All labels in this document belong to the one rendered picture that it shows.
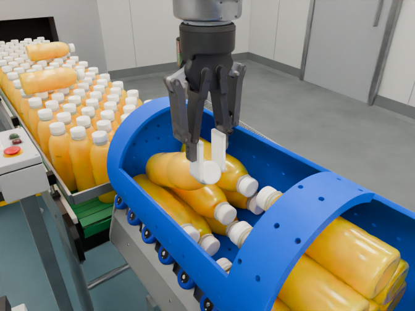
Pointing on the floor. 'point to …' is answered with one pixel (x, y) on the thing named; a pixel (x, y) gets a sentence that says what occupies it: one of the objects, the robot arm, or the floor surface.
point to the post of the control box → (46, 251)
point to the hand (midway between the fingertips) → (207, 155)
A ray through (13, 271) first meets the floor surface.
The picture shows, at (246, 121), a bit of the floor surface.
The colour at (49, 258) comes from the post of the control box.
